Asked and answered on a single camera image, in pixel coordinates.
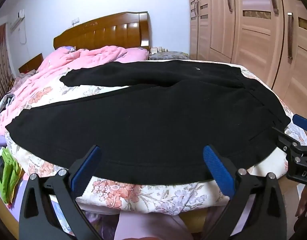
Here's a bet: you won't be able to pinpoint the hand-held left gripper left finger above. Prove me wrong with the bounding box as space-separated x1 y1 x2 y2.
19 144 104 240

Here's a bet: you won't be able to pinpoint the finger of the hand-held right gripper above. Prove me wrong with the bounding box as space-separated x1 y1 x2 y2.
272 126 301 153
293 114 307 133

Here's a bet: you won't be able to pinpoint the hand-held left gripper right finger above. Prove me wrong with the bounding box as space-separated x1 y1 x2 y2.
202 144 287 240

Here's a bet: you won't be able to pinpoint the black pants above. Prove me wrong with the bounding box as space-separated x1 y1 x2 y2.
5 60 291 184

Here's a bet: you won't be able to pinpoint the person's right hand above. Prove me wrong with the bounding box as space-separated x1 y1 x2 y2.
295 182 307 218

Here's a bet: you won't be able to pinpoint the bed with floral sheet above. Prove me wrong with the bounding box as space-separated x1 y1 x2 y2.
0 57 307 218

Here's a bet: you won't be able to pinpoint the bright green cloth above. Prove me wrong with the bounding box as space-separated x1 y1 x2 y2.
0 147 22 203

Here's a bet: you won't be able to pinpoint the person's leg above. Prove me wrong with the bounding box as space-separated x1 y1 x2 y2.
116 209 187 240

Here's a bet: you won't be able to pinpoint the pink quilt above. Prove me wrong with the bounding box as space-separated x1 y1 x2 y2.
0 45 150 135

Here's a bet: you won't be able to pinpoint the light wooden wardrobe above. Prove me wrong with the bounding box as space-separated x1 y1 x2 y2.
187 0 307 110

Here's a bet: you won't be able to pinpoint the cluttered bedside table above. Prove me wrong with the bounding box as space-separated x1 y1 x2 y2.
148 46 189 61

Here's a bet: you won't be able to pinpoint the wooden headboard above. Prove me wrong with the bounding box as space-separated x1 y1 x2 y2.
53 11 151 53

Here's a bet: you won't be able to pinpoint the patterned reddish curtain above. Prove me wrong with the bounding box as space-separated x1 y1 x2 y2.
0 24 14 93

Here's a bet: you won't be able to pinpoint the white air conditioner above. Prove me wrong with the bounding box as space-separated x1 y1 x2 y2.
10 9 26 30

